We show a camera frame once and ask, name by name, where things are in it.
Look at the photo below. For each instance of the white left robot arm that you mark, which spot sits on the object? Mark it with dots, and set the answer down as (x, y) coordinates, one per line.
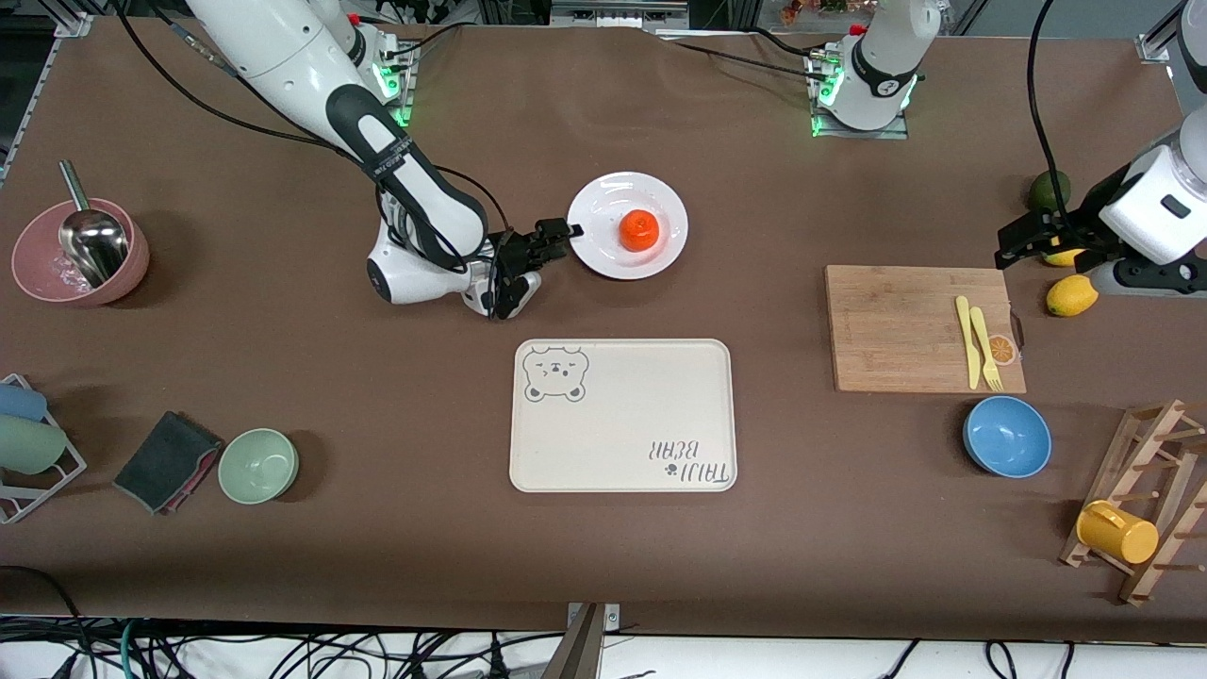
(886, 66)

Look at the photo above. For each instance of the yellow mug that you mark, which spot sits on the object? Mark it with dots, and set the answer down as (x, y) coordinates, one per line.
(1122, 538)

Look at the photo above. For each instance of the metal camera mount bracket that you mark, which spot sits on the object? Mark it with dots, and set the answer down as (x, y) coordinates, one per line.
(585, 651)

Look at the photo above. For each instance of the dark folded cloth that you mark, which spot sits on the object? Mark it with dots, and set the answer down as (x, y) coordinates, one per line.
(165, 462)

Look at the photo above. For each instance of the orange slice toy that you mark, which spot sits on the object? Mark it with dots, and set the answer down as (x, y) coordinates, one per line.
(1002, 351)

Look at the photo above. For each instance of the wooden mug rack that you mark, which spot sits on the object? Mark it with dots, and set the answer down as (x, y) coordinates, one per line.
(1158, 413)

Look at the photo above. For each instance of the light green cup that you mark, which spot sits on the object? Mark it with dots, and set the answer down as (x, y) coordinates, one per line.
(28, 445)

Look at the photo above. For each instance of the wooden cutting board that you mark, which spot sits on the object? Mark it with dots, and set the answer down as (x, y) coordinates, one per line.
(896, 330)

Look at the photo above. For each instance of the cream tray with bear print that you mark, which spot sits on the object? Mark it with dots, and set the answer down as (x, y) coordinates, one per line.
(622, 415)

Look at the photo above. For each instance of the metal scoop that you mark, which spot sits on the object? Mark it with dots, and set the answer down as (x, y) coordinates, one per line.
(94, 240)

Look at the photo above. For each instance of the aluminium frame rail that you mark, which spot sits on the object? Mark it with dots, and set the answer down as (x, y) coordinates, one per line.
(613, 11)

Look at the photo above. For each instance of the orange fruit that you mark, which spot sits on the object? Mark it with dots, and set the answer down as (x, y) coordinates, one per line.
(638, 231)

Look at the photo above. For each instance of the clear ice pieces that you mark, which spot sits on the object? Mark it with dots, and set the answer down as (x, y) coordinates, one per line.
(66, 275)

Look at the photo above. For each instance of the yellow plastic fork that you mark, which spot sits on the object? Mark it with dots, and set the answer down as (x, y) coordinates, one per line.
(983, 339)

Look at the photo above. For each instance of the yellow plastic knife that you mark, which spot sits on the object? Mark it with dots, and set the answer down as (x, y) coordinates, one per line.
(972, 363)

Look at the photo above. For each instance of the aluminium corner bracket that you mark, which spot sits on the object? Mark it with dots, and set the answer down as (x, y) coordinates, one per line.
(1155, 45)
(75, 24)

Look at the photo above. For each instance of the green lime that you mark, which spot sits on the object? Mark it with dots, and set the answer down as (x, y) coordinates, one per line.
(1045, 189)

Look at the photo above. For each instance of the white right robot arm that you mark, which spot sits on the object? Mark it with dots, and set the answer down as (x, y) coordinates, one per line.
(283, 57)

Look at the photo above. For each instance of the yellow lemon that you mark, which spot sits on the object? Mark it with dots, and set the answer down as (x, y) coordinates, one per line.
(1064, 257)
(1072, 295)

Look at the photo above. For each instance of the white plate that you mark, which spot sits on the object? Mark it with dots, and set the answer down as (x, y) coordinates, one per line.
(603, 255)

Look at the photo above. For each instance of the light green bowl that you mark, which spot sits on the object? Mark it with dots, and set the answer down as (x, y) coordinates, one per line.
(257, 465)

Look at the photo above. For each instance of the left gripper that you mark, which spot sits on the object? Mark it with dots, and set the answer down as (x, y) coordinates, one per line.
(1072, 224)

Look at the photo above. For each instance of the pink bowl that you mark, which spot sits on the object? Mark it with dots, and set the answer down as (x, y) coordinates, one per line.
(127, 269)

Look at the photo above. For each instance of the blue bowl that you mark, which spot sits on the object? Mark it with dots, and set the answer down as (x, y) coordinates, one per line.
(1007, 437)

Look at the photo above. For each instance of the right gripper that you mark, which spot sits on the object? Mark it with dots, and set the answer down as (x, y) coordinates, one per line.
(518, 255)

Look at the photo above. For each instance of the light blue cup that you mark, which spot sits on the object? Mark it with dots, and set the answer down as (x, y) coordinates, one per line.
(19, 403)

